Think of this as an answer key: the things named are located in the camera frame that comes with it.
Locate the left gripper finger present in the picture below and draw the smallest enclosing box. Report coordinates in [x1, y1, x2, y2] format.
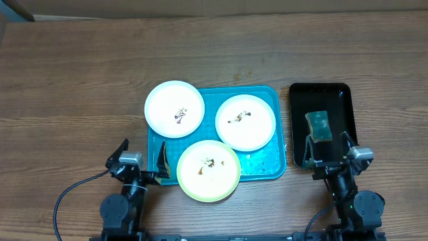
[106, 139, 129, 164]
[156, 141, 171, 179]

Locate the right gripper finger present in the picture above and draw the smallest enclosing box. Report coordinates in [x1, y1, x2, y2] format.
[301, 135, 317, 170]
[340, 131, 357, 156]

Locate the yellow green sponge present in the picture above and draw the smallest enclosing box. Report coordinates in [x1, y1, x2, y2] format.
[305, 110, 332, 143]

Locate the light green plate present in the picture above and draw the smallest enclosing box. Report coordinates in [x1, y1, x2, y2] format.
[177, 140, 241, 202]

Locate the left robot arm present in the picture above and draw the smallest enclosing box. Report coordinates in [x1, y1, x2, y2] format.
[100, 139, 171, 241]

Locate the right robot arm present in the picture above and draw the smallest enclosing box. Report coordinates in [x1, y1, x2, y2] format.
[295, 131, 386, 240]

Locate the teal plastic tray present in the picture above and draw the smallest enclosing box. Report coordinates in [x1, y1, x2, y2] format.
[146, 86, 286, 185]

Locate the black rectangular water tray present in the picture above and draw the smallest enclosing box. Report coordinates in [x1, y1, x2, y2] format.
[289, 83, 358, 169]

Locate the white plate left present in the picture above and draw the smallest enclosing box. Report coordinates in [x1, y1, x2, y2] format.
[144, 80, 205, 139]

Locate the white plate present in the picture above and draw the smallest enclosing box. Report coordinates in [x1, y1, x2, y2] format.
[215, 94, 276, 151]
[144, 80, 205, 139]

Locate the white plate right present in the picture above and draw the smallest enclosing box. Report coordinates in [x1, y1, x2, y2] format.
[215, 94, 276, 151]

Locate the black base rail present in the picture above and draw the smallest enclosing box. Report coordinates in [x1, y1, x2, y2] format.
[89, 230, 387, 241]

